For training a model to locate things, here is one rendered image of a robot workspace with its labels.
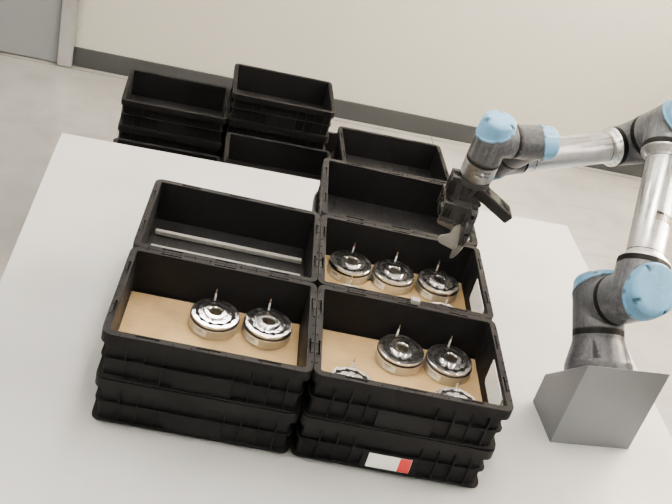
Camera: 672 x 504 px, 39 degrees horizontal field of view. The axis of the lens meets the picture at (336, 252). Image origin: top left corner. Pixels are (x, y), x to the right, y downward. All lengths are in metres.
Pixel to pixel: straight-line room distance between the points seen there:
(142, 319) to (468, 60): 3.35
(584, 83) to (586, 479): 3.36
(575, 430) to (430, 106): 3.15
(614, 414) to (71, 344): 1.20
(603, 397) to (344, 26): 3.11
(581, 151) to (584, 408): 0.59
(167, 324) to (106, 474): 0.34
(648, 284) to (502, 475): 0.51
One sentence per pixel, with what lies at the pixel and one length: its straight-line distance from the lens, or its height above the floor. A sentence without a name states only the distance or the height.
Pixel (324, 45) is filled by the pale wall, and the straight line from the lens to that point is 4.93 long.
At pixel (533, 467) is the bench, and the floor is 0.70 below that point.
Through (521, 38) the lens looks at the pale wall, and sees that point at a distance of 5.07.
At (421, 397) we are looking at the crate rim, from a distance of 1.83.
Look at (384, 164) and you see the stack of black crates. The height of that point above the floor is 0.49.
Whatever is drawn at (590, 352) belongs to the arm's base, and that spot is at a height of 0.91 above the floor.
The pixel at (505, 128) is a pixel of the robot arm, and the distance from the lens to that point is 1.99.
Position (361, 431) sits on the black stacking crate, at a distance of 1.88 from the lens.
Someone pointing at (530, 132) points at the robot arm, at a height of 1.31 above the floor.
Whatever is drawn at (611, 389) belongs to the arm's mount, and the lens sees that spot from 2.17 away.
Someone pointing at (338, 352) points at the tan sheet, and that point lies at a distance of 2.02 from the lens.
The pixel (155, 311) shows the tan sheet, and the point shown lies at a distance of 2.01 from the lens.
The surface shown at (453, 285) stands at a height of 0.86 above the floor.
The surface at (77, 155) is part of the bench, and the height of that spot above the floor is 0.70.
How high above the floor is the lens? 2.06
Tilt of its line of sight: 32 degrees down
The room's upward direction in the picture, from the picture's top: 16 degrees clockwise
